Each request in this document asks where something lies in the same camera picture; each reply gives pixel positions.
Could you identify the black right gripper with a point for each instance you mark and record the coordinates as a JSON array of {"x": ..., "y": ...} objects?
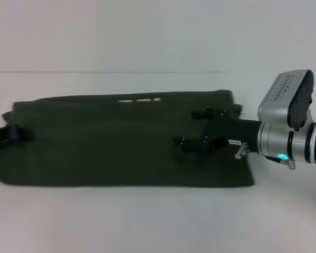
[{"x": 234, "y": 131}]

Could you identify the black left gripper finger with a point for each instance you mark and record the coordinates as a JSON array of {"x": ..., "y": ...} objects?
[{"x": 13, "y": 134}]

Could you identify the dark green t-shirt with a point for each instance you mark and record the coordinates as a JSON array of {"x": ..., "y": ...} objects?
[{"x": 108, "y": 142}]

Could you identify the silver right wrist connector plug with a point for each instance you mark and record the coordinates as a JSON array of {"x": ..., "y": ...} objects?
[{"x": 241, "y": 151}]

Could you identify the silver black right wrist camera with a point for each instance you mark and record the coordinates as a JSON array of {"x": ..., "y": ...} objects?
[{"x": 287, "y": 97}]

